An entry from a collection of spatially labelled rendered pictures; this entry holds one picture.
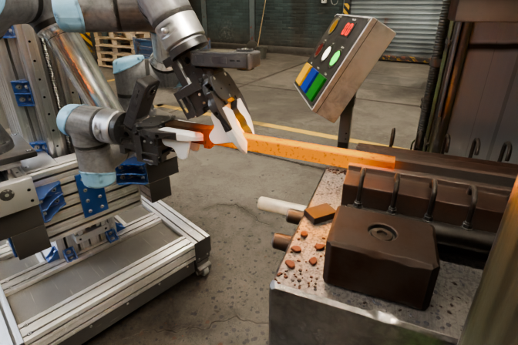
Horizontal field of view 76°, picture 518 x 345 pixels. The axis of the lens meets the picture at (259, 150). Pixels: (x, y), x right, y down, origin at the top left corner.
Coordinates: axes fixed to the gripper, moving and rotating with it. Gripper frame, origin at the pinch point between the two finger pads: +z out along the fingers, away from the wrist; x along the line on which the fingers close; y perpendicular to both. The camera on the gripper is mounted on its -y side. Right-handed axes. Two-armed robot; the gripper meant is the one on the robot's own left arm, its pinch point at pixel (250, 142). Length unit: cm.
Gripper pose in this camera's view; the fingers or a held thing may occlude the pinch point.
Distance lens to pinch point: 60.0
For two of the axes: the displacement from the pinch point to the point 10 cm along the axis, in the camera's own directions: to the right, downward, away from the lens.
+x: -3.7, 3.8, -8.5
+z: 4.5, 8.7, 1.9
